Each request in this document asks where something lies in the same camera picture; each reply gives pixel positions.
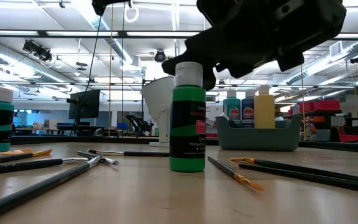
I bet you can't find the black ceiling camera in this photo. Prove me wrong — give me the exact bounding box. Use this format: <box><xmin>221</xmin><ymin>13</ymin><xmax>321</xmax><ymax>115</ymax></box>
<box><xmin>22</xmin><ymin>39</ymin><xmax>54</xmax><ymax>63</ymax></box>
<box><xmin>154</xmin><ymin>49</ymin><xmax>167</xmax><ymax>63</ymax></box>

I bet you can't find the black paintbrush with white lettering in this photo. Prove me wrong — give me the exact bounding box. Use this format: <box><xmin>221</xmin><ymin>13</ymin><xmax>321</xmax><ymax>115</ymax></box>
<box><xmin>0</xmin><ymin>156</ymin><xmax>90</xmax><ymax>177</ymax></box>

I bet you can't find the white spot lamp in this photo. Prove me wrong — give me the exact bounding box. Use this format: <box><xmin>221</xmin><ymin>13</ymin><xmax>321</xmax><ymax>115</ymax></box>
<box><xmin>140</xmin><ymin>76</ymin><xmax>176</xmax><ymax>148</ymax></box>

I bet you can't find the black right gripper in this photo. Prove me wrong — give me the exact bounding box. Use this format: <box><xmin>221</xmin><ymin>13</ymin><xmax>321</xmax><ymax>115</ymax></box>
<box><xmin>162</xmin><ymin>0</ymin><xmax>347</xmax><ymax>91</ymax></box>

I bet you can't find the large teal paint bottle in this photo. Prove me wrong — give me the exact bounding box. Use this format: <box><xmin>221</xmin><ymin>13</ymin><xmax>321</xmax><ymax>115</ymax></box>
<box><xmin>223</xmin><ymin>89</ymin><xmax>242</xmax><ymax>121</ymax></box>

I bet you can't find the teal plastic bin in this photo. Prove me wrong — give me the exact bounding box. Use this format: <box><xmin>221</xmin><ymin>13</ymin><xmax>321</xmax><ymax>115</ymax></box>
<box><xmin>215</xmin><ymin>114</ymin><xmax>303</xmax><ymax>152</ymax></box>

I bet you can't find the purple paint bottle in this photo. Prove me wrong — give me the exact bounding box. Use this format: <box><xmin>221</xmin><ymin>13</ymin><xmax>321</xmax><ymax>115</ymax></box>
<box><xmin>241</xmin><ymin>89</ymin><xmax>256</xmax><ymax>129</ymax></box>

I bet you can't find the overhead light bar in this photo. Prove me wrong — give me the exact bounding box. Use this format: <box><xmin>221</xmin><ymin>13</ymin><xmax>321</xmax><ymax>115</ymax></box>
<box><xmin>0</xmin><ymin>29</ymin><xmax>358</xmax><ymax>40</ymax></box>

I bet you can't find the small red storage bin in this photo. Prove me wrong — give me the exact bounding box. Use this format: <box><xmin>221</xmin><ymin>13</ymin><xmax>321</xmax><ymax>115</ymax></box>
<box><xmin>337</xmin><ymin>133</ymin><xmax>358</xmax><ymax>143</ymax></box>

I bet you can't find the yellow paint bottle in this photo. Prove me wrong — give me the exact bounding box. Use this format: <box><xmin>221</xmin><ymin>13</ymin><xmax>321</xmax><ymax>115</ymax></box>
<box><xmin>253</xmin><ymin>84</ymin><xmax>276</xmax><ymax>129</ymax></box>

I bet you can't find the black computer monitor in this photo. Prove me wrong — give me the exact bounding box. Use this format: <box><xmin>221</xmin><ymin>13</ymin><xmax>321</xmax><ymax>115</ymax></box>
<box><xmin>68</xmin><ymin>89</ymin><xmax>101</xmax><ymax>121</ymax></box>

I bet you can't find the white hanging ring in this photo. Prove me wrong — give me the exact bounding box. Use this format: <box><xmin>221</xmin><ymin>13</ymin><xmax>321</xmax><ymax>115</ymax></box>
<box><xmin>124</xmin><ymin>2</ymin><xmax>140</xmax><ymax>24</ymax></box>

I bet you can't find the black hanging cable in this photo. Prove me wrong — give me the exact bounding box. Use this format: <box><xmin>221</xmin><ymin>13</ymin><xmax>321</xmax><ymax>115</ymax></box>
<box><xmin>81</xmin><ymin>14</ymin><xmax>103</xmax><ymax>97</ymax></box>

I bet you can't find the bright green paint bottle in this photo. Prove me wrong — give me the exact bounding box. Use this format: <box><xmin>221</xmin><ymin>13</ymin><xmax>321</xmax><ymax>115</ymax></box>
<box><xmin>168</xmin><ymin>61</ymin><xmax>207</xmax><ymax>173</ymax></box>

